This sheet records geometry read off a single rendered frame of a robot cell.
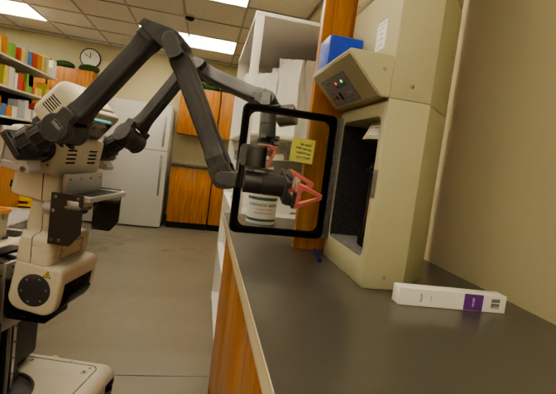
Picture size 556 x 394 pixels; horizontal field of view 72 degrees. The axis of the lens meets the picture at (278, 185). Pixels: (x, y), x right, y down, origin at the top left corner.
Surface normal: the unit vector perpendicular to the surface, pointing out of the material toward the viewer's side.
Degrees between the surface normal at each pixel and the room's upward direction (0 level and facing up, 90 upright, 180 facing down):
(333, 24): 90
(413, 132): 90
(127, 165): 90
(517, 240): 90
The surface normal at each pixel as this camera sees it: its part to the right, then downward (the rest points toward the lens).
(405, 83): 0.18, 0.09
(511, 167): -0.97, -0.11
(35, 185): -0.04, 0.06
